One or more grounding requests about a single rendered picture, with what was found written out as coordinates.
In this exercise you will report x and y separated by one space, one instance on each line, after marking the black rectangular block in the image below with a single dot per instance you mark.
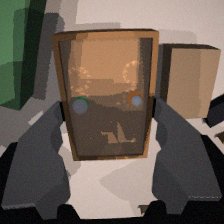
216 112

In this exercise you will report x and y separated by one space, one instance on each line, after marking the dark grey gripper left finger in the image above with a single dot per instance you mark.
33 178

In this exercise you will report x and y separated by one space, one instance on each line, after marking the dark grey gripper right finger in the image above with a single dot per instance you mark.
189 170

